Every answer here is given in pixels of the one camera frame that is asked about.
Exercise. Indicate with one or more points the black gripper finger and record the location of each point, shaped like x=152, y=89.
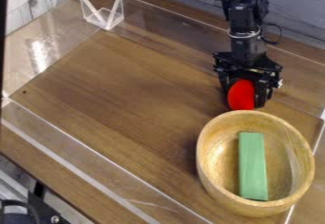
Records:
x=226, y=81
x=263, y=91

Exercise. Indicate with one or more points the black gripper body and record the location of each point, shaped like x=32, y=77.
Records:
x=246, y=61

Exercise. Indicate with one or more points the red plush tomato toy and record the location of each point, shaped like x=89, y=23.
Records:
x=240, y=95

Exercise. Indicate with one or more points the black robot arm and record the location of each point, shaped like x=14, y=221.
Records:
x=244, y=14

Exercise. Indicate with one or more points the green rectangular block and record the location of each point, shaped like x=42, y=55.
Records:
x=251, y=166

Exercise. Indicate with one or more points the wooden bowl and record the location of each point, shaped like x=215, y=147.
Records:
x=289, y=162

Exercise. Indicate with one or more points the clear acrylic back wall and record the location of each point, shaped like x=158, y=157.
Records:
x=191, y=40

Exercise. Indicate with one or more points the clear acrylic wall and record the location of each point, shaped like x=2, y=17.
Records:
x=191, y=40
x=101, y=189
x=41, y=42

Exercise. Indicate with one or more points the clear acrylic corner bracket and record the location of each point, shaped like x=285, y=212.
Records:
x=104, y=18

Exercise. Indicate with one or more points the clear acrylic front wall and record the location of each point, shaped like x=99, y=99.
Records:
x=101, y=189

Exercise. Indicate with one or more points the clear acrylic left wall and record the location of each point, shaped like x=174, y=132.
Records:
x=41, y=42

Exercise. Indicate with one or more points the black clamp with cable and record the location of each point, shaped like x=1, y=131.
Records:
x=32, y=211

